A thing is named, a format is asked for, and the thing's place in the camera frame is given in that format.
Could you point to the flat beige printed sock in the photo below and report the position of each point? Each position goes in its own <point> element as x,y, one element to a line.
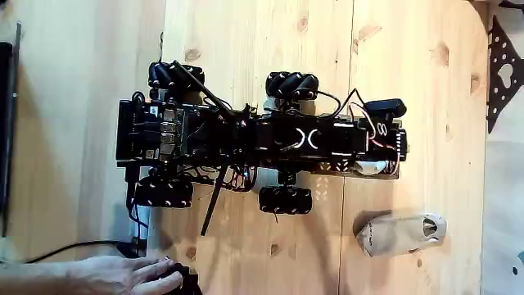
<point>393,235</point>

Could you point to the black mecanum wheel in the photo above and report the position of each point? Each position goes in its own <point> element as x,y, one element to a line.
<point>291,85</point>
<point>176,75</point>
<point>285,201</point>
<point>163,192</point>

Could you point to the black oval camera box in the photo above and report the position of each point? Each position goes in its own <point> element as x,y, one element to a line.
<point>385,107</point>

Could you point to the black perforated metal basket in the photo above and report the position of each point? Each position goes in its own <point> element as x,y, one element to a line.
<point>337,167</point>

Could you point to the person's hand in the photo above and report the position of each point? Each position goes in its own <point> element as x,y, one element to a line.
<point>118,276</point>

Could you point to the black mobile base chassis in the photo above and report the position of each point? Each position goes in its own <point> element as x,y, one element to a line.
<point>163,135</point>

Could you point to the dark flat screen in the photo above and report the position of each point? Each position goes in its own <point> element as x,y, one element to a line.
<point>5,123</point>

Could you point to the black antenna rod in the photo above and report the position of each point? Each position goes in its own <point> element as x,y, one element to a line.
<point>213,201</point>
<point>204,91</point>

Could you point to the black perforated heart panel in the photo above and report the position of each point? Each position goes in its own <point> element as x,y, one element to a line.
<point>497,61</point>

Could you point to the black leader arm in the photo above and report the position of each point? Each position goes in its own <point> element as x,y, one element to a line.
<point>190,282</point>

